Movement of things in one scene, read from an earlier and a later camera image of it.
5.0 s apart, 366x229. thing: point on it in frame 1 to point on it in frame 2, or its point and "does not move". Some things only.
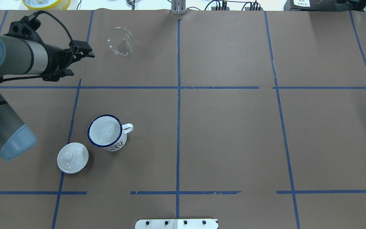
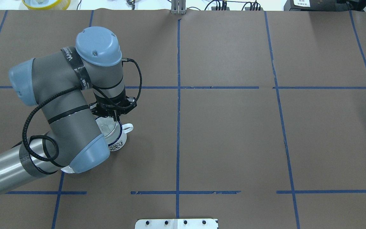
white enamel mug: (107, 132) does not move
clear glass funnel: (121, 41) to (107, 125)
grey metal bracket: (178, 7) does not move
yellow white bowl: (46, 4) does not move
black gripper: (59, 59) to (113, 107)
